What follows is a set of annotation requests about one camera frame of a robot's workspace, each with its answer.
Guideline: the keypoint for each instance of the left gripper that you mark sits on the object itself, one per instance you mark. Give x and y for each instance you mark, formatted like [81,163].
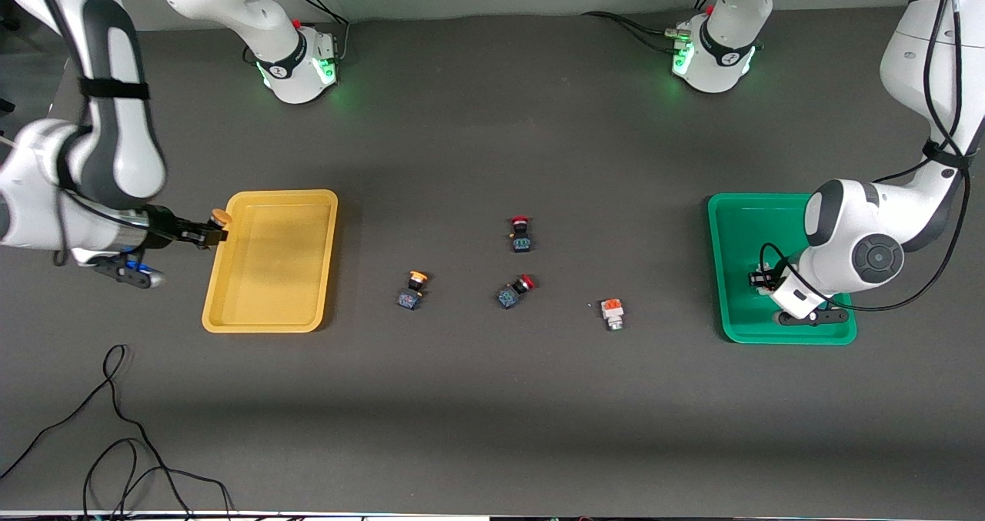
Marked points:
[762,278]

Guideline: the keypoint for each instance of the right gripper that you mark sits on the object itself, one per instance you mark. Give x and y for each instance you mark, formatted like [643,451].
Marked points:
[171,225]

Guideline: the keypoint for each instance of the grey orange connector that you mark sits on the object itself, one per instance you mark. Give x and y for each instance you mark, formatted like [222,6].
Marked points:
[612,313]
[764,291]

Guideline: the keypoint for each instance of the yellow cap push button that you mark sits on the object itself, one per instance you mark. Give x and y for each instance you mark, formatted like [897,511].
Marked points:
[410,296]
[221,216]

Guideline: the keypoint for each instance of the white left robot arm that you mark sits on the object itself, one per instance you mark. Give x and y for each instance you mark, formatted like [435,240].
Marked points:
[862,236]

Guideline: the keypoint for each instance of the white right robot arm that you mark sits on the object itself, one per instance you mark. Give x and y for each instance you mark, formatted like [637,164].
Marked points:
[115,151]

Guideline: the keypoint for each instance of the green plastic tray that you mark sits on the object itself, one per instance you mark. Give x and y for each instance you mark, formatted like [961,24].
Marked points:
[742,305]

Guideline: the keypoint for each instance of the yellow plastic tray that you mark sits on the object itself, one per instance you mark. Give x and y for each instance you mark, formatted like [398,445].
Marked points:
[269,275]

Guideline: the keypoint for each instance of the red cap push button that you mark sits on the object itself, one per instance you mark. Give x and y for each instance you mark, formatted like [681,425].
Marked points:
[509,296]
[521,240]

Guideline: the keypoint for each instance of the dark grey table mat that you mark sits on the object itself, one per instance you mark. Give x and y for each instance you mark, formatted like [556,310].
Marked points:
[492,413]

